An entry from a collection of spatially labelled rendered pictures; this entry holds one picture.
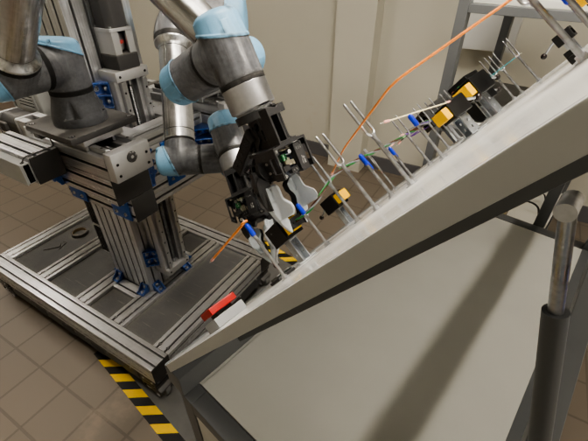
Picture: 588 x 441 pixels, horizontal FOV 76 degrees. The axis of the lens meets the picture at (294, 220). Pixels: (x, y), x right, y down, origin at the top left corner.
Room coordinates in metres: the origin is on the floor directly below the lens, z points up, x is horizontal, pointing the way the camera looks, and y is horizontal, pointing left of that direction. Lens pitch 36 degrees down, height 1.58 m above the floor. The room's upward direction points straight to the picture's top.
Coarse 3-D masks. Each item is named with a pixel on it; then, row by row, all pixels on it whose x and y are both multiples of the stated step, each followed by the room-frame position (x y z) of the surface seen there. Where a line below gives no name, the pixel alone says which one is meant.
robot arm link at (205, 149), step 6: (204, 144) 0.86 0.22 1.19; (210, 144) 0.86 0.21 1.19; (204, 150) 0.84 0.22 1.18; (210, 150) 0.84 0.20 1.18; (204, 156) 0.83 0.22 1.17; (210, 156) 0.83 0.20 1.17; (216, 156) 0.83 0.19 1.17; (204, 162) 0.82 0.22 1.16; (210, 162) 0.83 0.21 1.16; (216, 162) 0.83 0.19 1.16; (204, 168) 0.82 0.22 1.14; (210, 168) 0.83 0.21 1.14; (216, 168) 0.83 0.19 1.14; (222, 174) 0.87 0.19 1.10
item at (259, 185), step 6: (252, 174) 0.55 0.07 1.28; (252, 180) 0.55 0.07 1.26; (258, 180) 0.54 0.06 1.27; (258, 186) 0.53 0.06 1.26; (264, 186) 0.54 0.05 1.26; (258, 192) 0.53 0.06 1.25; (264, 192) 0.54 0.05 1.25; (258, 198) 0.53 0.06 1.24; (264, 198) 0.53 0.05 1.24; (264, 204) 0.53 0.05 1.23; (270, 204) 0.53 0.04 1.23; (270, 210) 0.53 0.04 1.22
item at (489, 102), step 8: (480, 72) 0.94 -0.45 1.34; (472, 80) 0.91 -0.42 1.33; (480, 80) 0.92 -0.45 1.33; (488, 80) 0.93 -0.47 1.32; (480, 88) 0.90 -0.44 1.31; (488, 88) 0.92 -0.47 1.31; (488, 96) 0.91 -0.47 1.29; (488, 104) 0.91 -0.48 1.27; (496, 104) 0.90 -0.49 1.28; (488, 112) 0.90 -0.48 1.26; (496, 112) 0.88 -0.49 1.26
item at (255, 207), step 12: (228, 180) 0.69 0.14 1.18; (240, 180) 0.70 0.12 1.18; (240, 192) 0.66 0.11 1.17; (252, 192) 0.66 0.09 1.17; (228, 204) 0.65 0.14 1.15; (240, 204) 0.65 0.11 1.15; (252, 204) 0.64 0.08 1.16; (240, 216) 0.64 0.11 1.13; (252, 216) 0.65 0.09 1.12; (264, 216) 0.66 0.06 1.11
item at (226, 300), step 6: (228, 294) 0.41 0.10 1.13; (222, 300) 0.40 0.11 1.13; (228, 300) 0.40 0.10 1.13; (216, 306) 0.39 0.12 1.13; (222, 306) 0.39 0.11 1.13; (228, 306) 0.40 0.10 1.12; (204, 312) 0.39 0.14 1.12; (210, 312) 0.38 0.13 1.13; (216, 312) 0.39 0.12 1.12; (204, 318) 0.39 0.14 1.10
